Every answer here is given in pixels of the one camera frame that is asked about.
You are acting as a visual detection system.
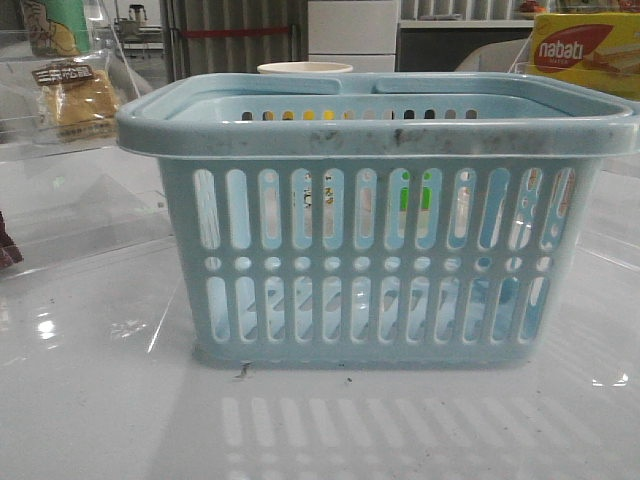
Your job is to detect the packaged bread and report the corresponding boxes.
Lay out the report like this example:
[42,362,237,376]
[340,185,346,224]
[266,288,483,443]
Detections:
[32,61,120,143]

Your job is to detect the dark red snack packet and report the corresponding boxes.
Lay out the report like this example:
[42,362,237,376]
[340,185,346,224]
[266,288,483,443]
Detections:
[0,214,24,269]

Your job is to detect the white paper cup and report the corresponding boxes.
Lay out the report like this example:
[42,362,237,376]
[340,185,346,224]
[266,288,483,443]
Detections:
[257,61,353,75]

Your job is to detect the light blue plastic basket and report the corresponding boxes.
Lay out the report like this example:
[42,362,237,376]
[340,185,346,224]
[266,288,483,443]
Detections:
[116,72,639,366]

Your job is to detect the clear acrylic tray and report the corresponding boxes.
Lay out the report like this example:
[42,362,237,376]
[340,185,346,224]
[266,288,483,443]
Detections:
[509,37,640,271]
[1,30,169,278]

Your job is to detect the white drawer cabinet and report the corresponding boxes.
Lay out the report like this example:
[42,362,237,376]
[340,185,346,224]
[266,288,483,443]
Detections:
[307,1,400,72]

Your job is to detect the clear acrylic tray left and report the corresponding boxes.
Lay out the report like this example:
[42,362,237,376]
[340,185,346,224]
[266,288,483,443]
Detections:
[1,30,169,278]

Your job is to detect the yellow nabati wafer box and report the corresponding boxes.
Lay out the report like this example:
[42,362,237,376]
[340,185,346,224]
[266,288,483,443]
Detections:
[524,12,639,101]

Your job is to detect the clear acrylic tray right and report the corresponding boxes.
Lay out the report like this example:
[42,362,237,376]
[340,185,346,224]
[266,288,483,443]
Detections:
[509,37,640,271]

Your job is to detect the green yellow cartoon package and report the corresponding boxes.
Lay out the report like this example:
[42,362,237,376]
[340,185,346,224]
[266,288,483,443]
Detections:
[20,0,91,57]

